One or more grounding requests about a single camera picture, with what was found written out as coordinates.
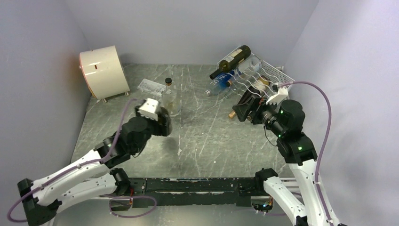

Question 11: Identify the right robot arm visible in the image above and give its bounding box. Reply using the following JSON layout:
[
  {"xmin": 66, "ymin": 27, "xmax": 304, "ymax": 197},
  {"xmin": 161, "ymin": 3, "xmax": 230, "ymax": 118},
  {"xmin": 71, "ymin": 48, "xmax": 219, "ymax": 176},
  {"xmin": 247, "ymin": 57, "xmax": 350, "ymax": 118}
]
[{"xmin": 232, "ymin": 97, "xmax": 342, "ymax": 226}]

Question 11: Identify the dark primitivo wine bottle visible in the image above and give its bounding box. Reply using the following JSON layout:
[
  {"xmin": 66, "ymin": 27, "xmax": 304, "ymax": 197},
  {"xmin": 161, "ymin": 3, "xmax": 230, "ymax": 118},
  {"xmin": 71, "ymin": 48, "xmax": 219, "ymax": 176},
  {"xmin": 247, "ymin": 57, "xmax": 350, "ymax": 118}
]
[{"xmin": 158, "ymin": 108, "xmax": 172, "ymax": 137}]

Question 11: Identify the clear bottle black cap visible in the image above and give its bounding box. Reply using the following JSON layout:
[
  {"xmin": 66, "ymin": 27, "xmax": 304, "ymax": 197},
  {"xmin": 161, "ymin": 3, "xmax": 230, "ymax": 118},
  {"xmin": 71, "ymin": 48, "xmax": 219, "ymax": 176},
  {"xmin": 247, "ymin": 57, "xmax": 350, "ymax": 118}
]
[{"xmin": 161, "ymin": 77, "xmax": 181, "ymax": 117}]

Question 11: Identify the slim amber gold-capped bottle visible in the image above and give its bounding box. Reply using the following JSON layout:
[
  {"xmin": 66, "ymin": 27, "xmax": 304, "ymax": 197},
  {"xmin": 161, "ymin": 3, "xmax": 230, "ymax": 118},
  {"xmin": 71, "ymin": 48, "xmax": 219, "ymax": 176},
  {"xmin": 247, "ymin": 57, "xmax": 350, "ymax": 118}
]
[{"xmin": 228, "ymin": 76, "xmax": 271, "ymax": 121}]

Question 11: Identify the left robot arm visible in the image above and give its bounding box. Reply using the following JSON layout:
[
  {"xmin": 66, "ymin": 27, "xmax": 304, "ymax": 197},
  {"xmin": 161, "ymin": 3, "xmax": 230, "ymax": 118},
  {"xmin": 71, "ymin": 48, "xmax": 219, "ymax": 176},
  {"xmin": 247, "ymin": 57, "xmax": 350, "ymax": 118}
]
[{"xmin": 17, "ymin": 104, "xmax": 171, "ymax": 226}]

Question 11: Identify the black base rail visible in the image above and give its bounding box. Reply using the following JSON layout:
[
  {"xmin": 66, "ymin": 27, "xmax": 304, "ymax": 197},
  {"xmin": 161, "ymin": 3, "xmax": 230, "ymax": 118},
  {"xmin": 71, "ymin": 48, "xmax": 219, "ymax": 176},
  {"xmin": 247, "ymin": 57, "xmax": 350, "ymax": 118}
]
[{"xmin": 124, "ymin": 178, "xmax": 268, "ymax": 208}]

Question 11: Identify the dark green wine bottle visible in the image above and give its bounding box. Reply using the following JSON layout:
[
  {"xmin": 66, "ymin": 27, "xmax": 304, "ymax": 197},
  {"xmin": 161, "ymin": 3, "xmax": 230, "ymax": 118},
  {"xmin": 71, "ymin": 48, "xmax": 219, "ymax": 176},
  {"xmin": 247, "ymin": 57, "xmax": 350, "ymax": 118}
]
[{"xmin": 209, "ymin": 45, "xmax": 251, "ymax": 80}]

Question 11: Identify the clear empty glass bottle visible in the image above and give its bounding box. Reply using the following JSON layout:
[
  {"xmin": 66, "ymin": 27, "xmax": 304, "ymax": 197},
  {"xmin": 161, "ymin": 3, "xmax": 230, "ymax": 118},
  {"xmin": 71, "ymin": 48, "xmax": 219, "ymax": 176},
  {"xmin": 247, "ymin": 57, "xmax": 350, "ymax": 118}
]
[{"xmin": 235, "ymin": 56, "xmax": 262, "ymax": 76}]

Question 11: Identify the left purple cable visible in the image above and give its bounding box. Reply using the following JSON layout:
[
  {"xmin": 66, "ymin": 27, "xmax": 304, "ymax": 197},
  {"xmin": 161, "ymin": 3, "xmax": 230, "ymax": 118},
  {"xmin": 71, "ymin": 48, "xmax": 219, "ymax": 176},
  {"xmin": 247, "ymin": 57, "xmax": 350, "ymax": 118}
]
[{"xmin": 7, "ymin": 98, "xmax": 139, "ymax": 223}]

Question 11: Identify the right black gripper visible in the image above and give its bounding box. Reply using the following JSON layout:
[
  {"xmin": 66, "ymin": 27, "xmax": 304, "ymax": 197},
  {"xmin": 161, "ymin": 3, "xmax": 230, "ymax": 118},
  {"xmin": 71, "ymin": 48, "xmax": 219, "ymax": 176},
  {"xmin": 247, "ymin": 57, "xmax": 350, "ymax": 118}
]
[{"xmin": 232, "ymin": 95, "xmax": 286, "ymax": 137}]

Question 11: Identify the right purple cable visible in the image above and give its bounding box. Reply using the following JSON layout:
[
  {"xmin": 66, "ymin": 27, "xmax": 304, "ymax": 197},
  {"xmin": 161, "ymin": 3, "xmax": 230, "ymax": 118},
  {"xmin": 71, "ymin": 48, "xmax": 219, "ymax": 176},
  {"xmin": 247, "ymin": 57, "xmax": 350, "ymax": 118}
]
[{"xmin": 277, "ymin": 81, "xmax": 335, "ymax": 226}]

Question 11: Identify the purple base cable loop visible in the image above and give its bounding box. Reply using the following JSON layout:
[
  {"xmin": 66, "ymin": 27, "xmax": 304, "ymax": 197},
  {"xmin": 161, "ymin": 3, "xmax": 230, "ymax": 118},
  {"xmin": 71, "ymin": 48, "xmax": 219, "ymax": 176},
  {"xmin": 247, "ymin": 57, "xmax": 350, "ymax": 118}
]
[{"xmin": 108, "ymin": 194, "xmax": 158, "ymax": 218}]

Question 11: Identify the cream cylindrical appliance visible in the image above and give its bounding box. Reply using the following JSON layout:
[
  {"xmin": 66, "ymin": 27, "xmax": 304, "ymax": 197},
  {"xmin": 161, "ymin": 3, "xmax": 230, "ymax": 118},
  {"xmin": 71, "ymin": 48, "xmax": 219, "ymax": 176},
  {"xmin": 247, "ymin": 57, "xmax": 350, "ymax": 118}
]
[{"xmin": 79, "ymin": 46, "xmax": 130, "ymax": 103}]

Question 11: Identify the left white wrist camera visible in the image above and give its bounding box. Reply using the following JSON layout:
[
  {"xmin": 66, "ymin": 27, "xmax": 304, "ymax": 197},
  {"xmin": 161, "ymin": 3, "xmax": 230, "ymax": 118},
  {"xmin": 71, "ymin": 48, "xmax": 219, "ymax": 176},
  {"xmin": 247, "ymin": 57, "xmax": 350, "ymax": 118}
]
[{"xmin": 138, "ymin": 98, "xmax": 160, "ymax": 121}]

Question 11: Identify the white wire wine rack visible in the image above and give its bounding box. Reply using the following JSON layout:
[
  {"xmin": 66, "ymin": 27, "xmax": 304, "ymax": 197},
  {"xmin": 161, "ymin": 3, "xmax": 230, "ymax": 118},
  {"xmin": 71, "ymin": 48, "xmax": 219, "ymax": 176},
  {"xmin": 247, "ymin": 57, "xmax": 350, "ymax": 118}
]
[{"xmin": 223, "ymin": 52, "xmax": 294, "ymax": 98}]

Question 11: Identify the clear blue label bottle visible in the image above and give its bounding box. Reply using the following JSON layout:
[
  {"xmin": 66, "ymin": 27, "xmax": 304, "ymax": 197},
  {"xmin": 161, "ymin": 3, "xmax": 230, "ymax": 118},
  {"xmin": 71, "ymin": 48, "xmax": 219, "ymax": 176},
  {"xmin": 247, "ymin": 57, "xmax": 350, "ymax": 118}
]
[{"xmin": 205, "ymin": 70, "xmax": 234, "ymax": 96}]

